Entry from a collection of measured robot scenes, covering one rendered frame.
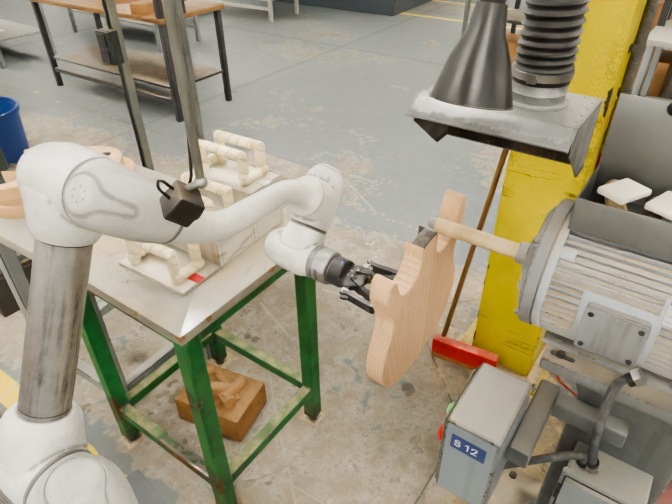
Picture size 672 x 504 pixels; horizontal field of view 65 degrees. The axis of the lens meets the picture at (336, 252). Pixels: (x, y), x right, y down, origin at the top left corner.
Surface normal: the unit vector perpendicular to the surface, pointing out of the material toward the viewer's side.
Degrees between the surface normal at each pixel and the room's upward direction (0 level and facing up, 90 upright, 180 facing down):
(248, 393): 0
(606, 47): 90
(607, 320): 90
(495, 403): 0
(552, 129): 38
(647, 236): 90
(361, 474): 0
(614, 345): 90
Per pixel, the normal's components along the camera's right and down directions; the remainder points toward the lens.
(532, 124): -0.36, -0.34
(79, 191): -0.32, -0.09
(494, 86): 0.29, 0.18
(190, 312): -0.01, -0.81
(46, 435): 0.55, -0.29
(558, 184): -0.58, 0.48
